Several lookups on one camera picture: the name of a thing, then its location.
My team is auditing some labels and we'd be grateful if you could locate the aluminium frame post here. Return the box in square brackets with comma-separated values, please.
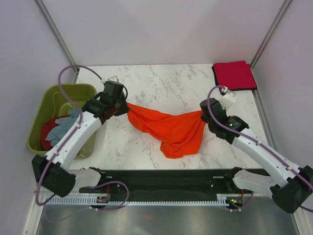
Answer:
[250, 0, 293, 70]
[34, 0, 80, 74]

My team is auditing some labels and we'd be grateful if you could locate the olive green plastic bin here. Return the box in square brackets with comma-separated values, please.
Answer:
[27, 84, 96, 160]

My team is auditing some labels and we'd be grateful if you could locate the dark red t shirt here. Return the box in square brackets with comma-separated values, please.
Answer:
[40, 116, 68, 151]

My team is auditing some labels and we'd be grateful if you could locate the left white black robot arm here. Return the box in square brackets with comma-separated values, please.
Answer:
[32, 81, 130, 197]

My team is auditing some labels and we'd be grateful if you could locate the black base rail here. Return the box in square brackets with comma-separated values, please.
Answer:
[78, 168, 269, 203]

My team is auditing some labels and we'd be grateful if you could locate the orange t shirt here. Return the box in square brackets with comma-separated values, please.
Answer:
[127, 103, 206, 159]

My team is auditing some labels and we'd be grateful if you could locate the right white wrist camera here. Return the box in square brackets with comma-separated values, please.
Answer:
[219, 87, 236, 111]

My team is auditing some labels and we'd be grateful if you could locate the right aluminium frame post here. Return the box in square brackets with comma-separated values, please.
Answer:
[250, 0, 293, 70]

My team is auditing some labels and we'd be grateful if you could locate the left aluminium frame post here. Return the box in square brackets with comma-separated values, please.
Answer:
[34, 0, 80, 74]

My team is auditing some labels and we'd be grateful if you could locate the light blue t shirt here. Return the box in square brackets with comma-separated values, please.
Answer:
[58, 109, 80, 135]

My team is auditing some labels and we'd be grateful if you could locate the folded red t shirt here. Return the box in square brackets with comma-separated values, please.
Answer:
[213, 61, 257, 90]

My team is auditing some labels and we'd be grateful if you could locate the white slotted cable duct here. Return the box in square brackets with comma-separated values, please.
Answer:
[47, 195, 229, 207]

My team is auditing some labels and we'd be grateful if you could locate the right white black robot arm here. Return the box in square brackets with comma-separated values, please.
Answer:
[200, 98, 313, 214]

